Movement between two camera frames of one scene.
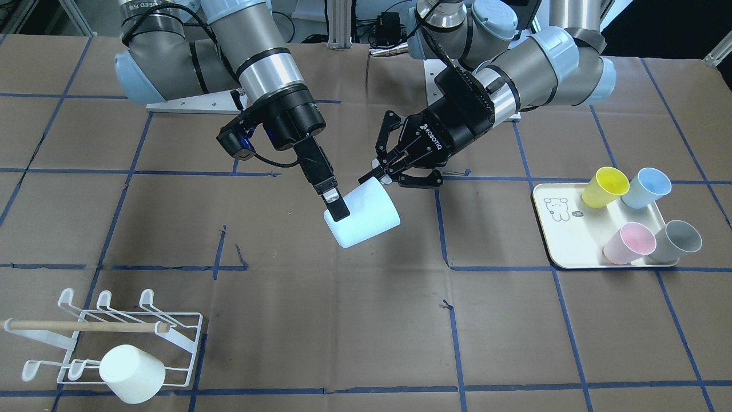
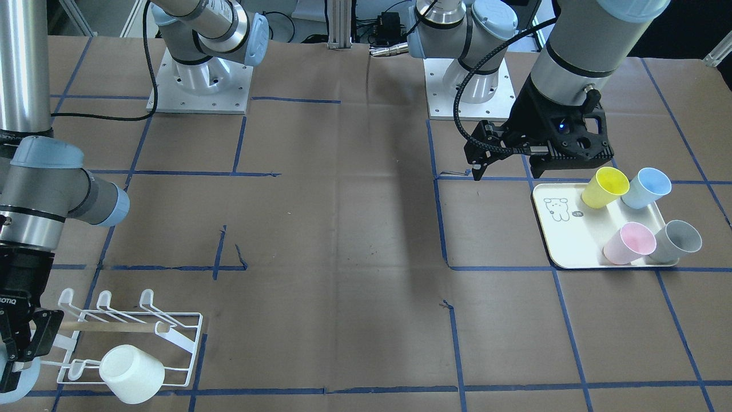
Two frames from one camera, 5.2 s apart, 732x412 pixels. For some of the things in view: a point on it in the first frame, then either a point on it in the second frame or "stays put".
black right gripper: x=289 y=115 -> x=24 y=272
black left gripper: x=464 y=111 -> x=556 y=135
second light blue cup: x=646 y=186 stays put
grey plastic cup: x=677 y=238 stays put
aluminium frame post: x=339 y=25 stays put
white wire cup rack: x=84 y=336 stays put
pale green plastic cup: x=132 y=375 stays put
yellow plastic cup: x=607 y=183 stays put
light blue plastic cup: x=372 y=211 -> x=28 y=377
